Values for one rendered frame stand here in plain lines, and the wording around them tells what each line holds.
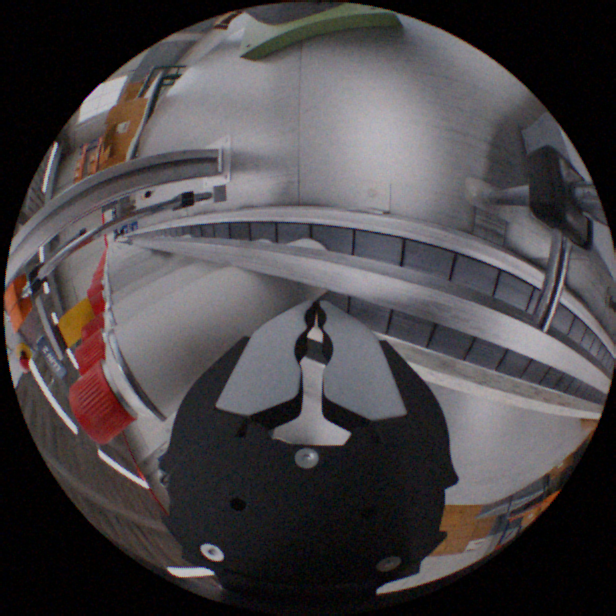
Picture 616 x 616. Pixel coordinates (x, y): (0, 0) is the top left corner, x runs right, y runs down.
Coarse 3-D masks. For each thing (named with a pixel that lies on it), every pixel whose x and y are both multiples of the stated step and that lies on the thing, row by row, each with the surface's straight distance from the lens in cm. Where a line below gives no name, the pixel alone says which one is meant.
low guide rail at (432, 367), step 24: (312, 336) 17; (408, 360) 15; (432, 360) 16; (456, 360) 17; (456, 384) 16; (480, 384) 16; (504, 384) 18; (528, 384) 21; (528, 408) 21; (552, 408) 24; (576, 408) 31; (600, 408) 49
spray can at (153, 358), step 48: (192, 288) 10; (240, 288) 10; (288, 288) 12; (144, 336) 9; (192, 336) 9; (240, 336) 10; (96, 384) 10; (144, 384) 9; (192, 384) 9; (96, 432) 11
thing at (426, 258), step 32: (224, 224) 26; (256, 224) 22; (288, 224) 19; (320, 224) 21; (384, 256) 15; (416, 256) 15; (448, 256) 15; (480, 288) 16; (512, 288) 17; (384, 320) 17; (416, 320) 17; (576, 320) 23; (448, 352) 18; (480, 352) 19; (512, 352) 20; (608, 352) 38; (544, 384) 26; (576, 384) 32
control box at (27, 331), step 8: (32, 312) 51; (32, 320) 50; (8, 328) 43; (24, 328) 45; (32, 328) 49; (8, 336) 45; (16, 336) 44; (24, 336) 45; (32, 336) 47; (8, 344) 46; (16, 344) 46; (24, 344) 45; (32, 344) 46; (16, 352) 47; (32, 352) 47; (16, 360) 49; (16, 368) 52; (16, 376) 54
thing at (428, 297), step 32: (192, 256) 16; (224, 256) 12; (256, 256) 10; (288, 256) 8; (320, 256) 8; (352, 256) 8; (352, 288) 7; (384, 288) 7; (416, 288) 7; (448, 288) 7; (448, 320) 7; (480, 320) 7; (512, 320) 8; (544, 352) 10; (576, 352) 12; (608, 384) 22
